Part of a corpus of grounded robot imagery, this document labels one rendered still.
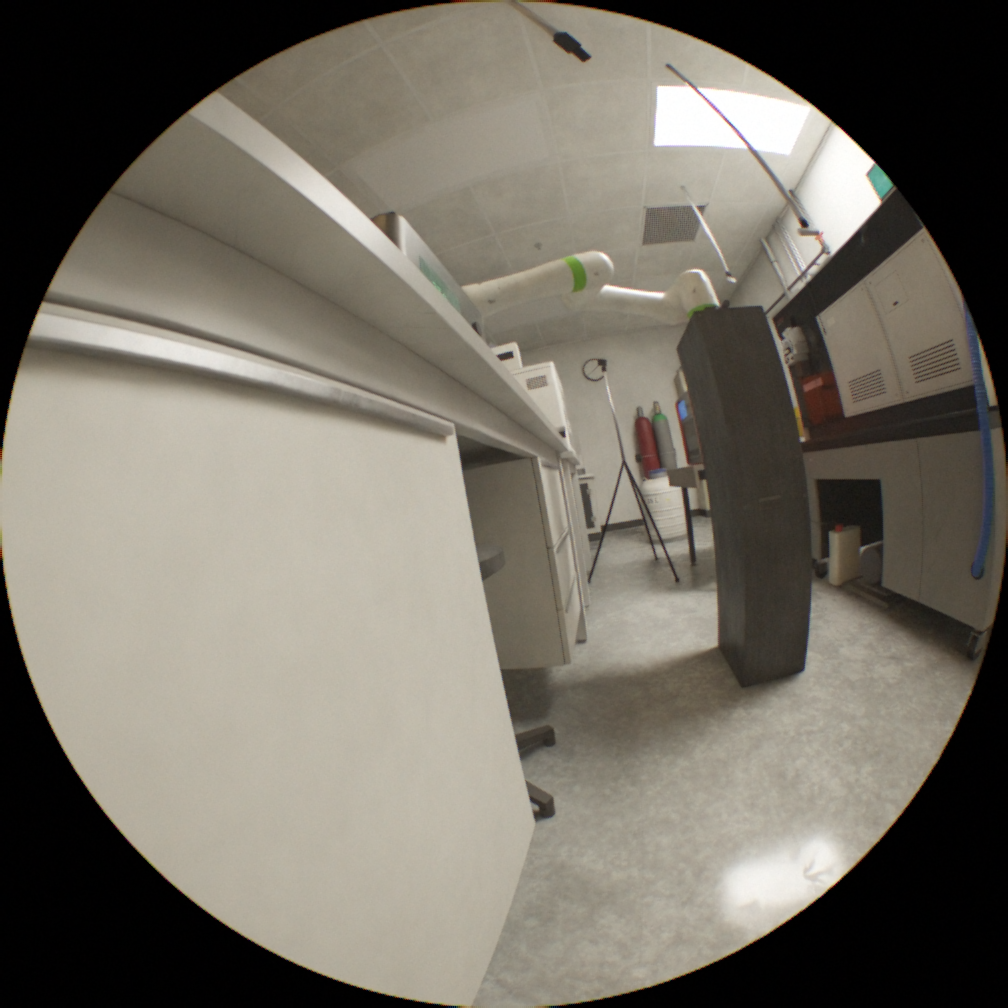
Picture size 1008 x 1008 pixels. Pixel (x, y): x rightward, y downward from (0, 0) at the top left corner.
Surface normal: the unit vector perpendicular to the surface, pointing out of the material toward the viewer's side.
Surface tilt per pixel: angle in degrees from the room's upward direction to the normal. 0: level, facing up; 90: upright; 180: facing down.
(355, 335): 90
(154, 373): 90
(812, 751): 0
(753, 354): 90
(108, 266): 90
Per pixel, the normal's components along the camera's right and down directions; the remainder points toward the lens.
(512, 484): -0.25, 0.06
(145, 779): 0.95, -0.16
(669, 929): -0.18, -0.98
